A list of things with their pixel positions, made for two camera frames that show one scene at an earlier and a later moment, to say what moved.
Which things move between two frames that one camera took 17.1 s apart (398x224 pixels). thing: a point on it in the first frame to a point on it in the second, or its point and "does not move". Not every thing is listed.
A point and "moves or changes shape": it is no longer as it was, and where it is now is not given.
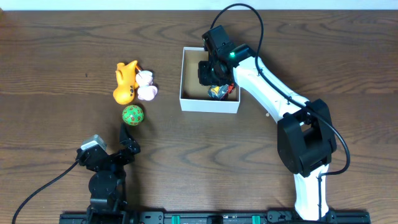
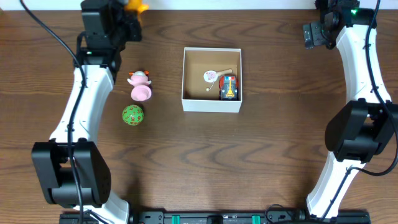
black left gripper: x=115 y=156 to x=131 y=23
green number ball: x=133 y=115 does not move
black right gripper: x=204 y=77 to x=314 y=30
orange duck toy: x=125 y=74 to x=137 y=6
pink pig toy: x=146 y=91 moves or changes shape
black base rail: x=211 y=218 does not move
